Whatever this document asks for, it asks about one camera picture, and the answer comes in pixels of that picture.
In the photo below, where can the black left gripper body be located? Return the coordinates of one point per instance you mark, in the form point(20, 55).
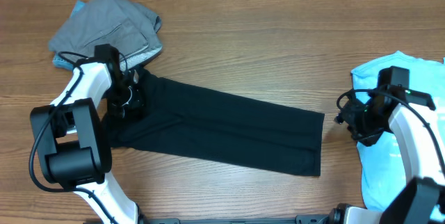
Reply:
point(123, 99)

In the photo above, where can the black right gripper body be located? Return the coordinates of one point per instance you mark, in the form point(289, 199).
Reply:
point(368, 123)

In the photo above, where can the black t-shirt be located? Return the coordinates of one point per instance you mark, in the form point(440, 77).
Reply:
point(191, 121)

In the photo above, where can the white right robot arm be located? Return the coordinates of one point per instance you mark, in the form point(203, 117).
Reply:
point(411, 116)

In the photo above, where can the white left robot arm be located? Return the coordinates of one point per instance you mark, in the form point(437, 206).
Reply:
point(71, 152)

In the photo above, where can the light blue t-shirt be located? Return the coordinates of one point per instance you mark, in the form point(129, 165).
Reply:
point(383, 175)

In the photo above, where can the blue denim folded garment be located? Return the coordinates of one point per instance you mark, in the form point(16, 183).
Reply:
point(57, 60)

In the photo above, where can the grey folded shorts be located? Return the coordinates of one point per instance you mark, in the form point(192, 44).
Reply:
point(128, 26)

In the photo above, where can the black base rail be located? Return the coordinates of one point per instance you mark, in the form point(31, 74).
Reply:
point(299, 219)

